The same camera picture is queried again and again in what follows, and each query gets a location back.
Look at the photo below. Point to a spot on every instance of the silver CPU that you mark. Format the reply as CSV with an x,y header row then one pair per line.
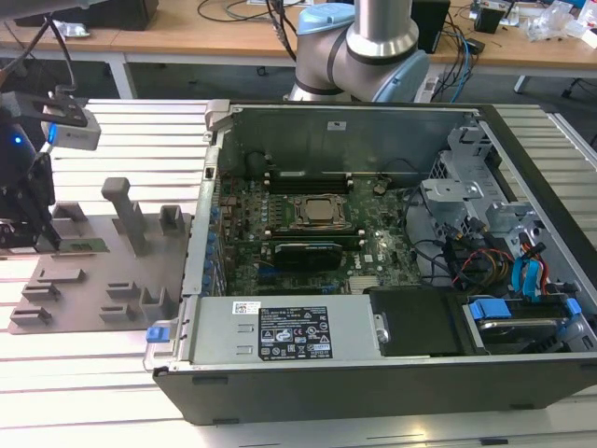
x,y
322,209

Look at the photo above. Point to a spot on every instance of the crumpled silver foil bag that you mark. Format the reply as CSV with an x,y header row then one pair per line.
x,y
77,30

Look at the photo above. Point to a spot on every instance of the grey power supply unit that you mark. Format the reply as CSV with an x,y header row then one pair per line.
x,y
219,326

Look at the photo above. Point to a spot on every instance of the clear plastic bags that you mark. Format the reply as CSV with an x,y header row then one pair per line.
x,y
555,21

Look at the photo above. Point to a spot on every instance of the small black device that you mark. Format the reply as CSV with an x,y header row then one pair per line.
x,y
476,46

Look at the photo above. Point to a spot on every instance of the installed green RAM stick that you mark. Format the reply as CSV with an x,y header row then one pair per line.
x,y
312,174

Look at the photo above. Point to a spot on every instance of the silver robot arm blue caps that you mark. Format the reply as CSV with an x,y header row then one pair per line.
x,y
373,28

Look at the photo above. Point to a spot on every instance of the white power strip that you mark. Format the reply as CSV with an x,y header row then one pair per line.
x,y
429,88

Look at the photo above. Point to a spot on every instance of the black graphics card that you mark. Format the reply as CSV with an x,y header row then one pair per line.
x,y
308,256

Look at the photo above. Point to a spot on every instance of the black open PC case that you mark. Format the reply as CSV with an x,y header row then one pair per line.
x,y
326,396

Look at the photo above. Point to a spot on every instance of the wide black box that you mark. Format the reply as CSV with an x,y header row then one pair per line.
x,y
107,14

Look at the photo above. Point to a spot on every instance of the black cup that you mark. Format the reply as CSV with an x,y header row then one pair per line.
x,y
488,19

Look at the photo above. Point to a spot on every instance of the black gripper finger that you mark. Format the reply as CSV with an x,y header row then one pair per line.
x,y
18,235
42,186

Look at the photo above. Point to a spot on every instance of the green motherboard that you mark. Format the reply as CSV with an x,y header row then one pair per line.
x,y
382,224

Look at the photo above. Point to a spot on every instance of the grey parts rack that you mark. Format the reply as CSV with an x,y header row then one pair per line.
x,y
107,270

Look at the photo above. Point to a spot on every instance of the round coin battery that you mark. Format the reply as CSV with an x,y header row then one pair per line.
x,y
379,188

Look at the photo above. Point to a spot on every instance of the black RAM slot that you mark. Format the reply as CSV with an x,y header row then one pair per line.
x,y
317,232
308,186
354,242

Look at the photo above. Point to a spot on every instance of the wooden desk white legs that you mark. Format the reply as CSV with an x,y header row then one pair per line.
x,y
163,39

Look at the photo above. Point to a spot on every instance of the tall black box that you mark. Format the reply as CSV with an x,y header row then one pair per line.
x,y
431,23

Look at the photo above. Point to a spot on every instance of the silver metal drive cage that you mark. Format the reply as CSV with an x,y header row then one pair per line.
x,y
448,191

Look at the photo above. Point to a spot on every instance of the blue case latch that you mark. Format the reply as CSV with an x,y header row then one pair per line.
x,y
157,332

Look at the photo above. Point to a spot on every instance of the hard disk in blue carrier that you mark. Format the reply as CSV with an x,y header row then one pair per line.
x,y
487,310

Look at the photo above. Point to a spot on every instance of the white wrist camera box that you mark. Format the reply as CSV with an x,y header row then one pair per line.
x,y
74,135

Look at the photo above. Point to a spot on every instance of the black plastic shroud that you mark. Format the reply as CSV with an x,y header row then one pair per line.
x,y
415,317

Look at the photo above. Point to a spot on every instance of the silver finned heat sink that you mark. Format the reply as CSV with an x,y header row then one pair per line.
x,y
368,284

